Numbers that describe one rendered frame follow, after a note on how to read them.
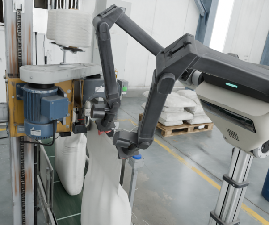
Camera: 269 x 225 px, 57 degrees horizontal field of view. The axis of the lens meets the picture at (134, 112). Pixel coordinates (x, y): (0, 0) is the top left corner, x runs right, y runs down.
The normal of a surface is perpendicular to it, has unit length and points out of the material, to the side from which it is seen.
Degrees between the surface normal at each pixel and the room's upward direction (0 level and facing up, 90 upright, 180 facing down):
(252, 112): 40
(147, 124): 126
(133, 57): 90
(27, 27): 90
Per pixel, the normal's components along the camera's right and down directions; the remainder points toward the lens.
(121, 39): 0.50, 0.33
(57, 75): 0.92, 0.22
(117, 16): 0.34, 0.53
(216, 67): 0.01, 0.79
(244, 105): -0.46, -0.69
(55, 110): 0.81, 0.28
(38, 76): 0.21, 0.34
